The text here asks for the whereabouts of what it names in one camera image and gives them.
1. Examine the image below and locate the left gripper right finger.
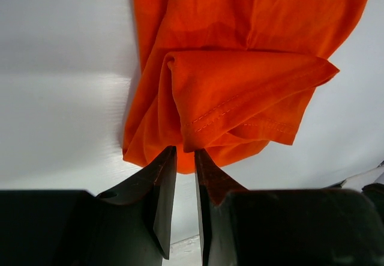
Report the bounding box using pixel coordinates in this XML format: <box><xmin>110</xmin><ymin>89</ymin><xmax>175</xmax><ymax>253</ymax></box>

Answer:
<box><xmin>194</xmin><ymin>150</ymin><xmax>383</xmax><ymax>265</ymax></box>

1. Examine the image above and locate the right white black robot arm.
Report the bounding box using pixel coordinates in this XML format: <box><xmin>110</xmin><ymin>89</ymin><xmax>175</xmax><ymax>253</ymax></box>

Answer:
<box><xmin>329</xmin><ymin>163</ymin><xmax>383</xmax><ymax>220</ymax></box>

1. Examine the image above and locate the orange t shirt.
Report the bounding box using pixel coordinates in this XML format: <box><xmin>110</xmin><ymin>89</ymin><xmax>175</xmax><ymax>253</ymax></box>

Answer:
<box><xmin>122</xmin><ymin>0</ymin><xmax>368</xmax><ymax>174</ymax></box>

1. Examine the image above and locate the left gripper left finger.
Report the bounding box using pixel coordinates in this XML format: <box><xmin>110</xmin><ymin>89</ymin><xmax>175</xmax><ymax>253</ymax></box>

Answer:
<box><xmin>1</xmin><ymin>147</ymin><xmax>176</xmax><ymax>265</ymax></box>

